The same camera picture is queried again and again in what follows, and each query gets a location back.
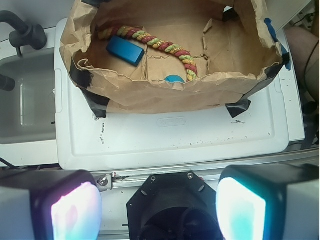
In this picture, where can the blue ball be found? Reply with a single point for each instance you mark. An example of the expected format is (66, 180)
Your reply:
(174, 79)

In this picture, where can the brown paper bag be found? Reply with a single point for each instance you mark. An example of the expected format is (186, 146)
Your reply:
(164, 56)

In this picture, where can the white sink basin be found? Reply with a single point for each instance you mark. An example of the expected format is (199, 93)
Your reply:
(27, 113)

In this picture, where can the blue rectangular block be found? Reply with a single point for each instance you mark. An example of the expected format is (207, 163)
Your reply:
(125, 50)

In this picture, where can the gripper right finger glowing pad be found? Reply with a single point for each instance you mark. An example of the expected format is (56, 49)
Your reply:
(272, 201)

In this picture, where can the multicolour twisted rope toy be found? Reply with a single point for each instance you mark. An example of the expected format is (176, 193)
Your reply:
(134, 33)

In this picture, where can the white plastic lid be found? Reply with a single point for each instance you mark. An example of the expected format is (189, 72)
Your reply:
(138, 141)

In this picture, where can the black faucet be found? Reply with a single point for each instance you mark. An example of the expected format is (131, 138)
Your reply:
(25, 33)

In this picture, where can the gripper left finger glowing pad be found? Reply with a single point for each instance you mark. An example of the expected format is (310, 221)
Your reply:
(49, 205)

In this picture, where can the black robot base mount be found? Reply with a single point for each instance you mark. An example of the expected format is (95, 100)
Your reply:
(173, 206)

